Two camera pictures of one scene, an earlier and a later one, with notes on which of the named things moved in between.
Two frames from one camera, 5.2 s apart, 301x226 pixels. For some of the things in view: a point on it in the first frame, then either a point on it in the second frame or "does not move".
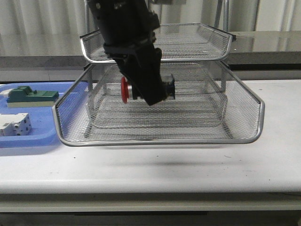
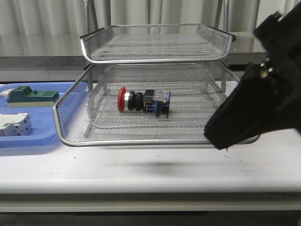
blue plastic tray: (44, 132) does not move
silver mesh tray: (211, 107) does not move
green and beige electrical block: (24, 97) does not move
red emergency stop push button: (129, 91) → (158, 100)
